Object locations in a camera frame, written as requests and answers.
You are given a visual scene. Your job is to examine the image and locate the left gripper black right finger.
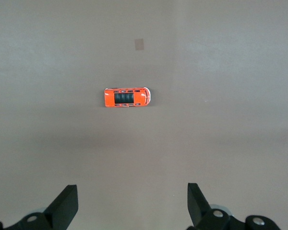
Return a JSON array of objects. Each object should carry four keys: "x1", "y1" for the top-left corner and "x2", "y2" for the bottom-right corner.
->
[{"x1": 186, "y1": 183, "x2": 282, "y2": 230}]

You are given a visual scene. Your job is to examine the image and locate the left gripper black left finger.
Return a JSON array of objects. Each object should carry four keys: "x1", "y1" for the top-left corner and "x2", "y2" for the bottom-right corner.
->
[{"x1": 0, "y1": 184, "x2": 79, "y2": 230}]

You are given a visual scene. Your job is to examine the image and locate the orange toy bus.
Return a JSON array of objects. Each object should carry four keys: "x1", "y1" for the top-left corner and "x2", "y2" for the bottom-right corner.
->
[{"x1": 104, "y1": 87, "x2": 152, "y2": 108}]

